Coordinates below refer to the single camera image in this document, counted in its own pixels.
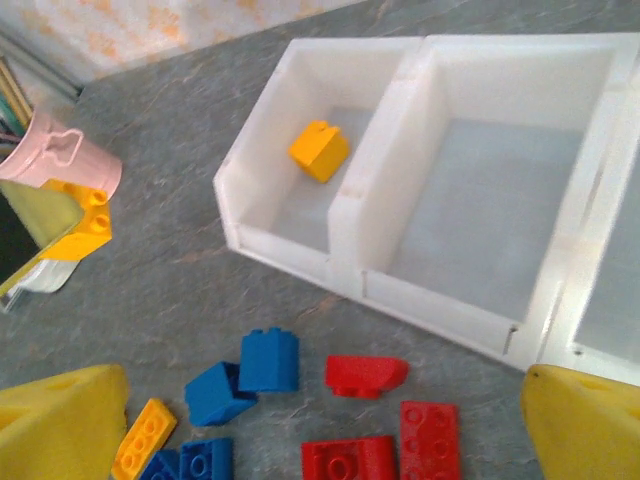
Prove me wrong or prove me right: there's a red lego brick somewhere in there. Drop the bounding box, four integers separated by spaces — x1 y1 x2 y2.
324 354 410 400
300 435 399 480

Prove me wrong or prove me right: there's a yellow lego brick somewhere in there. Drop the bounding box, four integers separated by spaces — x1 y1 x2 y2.
288 120 351 185
38 178 114 262

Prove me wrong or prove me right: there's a white plastic bin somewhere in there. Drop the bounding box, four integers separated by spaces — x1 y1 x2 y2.
213 37 426 296
524 64 640 389
327 33 636 371

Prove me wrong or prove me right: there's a blue lego brick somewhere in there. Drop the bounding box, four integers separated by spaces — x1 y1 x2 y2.
178 437 235 480
238 327 301 395
183 360 259 427
137 448 182 480

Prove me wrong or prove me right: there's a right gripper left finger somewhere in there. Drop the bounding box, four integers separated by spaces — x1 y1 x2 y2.
0 363 130 480

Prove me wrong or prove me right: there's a yellow lego plate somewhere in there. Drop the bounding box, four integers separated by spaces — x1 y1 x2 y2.
110 397 179 480

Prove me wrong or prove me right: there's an aluminium table side rail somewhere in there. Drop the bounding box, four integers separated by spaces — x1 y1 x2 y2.
0 30 84 102

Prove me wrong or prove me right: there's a coloured pencil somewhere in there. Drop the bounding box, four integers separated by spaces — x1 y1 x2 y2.
0 94 25 139
0 62 32 129

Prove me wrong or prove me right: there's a red flat lego plate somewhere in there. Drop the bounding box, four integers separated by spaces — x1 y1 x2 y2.
398 399 462 480

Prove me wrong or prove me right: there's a pink cup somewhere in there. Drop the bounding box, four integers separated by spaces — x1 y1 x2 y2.
0 112 124 201

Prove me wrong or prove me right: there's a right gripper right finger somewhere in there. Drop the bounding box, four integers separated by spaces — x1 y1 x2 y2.
519 363 640 480

